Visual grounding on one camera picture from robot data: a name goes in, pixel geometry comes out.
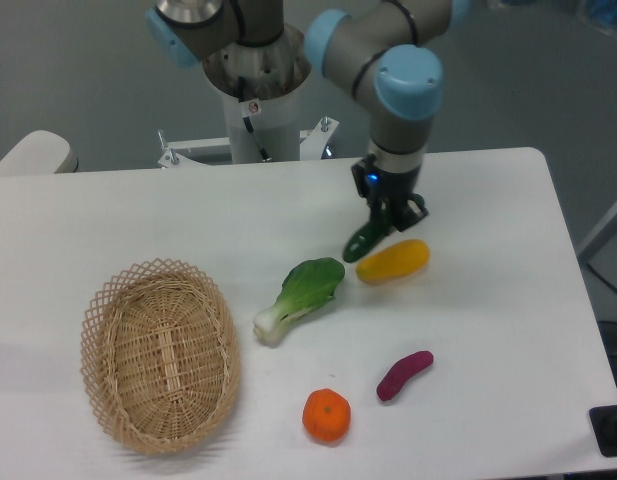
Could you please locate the woven wicker basket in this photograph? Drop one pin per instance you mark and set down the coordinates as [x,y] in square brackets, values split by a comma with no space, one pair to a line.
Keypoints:
[160,359]

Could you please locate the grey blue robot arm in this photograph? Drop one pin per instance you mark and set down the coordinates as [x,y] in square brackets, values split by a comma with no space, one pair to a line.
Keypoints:
[379,59]

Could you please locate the green bok choy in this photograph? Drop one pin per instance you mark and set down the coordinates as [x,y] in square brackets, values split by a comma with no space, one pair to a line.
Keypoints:
[309,286]

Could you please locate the white chair armrest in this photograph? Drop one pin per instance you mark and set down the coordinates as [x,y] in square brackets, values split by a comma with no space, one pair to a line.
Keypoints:
[39,153]

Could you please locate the black device at table edge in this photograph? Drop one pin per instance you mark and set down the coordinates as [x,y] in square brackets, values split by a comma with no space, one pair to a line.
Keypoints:
[604,423]

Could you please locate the orange tangerine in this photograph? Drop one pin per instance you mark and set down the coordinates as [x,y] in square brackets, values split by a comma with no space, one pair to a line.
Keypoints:
[326,415]

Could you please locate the white furniture edge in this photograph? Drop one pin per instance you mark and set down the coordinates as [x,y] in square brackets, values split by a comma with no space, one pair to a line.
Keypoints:
[600,234]

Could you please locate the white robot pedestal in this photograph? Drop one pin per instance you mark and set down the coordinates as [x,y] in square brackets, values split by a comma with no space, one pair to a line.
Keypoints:
[260,120]

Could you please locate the green cucumber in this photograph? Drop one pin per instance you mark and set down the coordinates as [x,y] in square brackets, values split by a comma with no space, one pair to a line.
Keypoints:
[367,237]

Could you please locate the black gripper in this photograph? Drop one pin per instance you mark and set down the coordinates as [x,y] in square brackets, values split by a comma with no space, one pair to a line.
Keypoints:
[377,185]

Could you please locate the purple sweet potato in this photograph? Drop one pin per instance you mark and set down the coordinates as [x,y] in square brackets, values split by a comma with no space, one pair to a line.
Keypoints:
[401,373]

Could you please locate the yellow mango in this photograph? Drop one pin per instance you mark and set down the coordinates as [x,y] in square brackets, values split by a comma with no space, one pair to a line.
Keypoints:
[397,261]

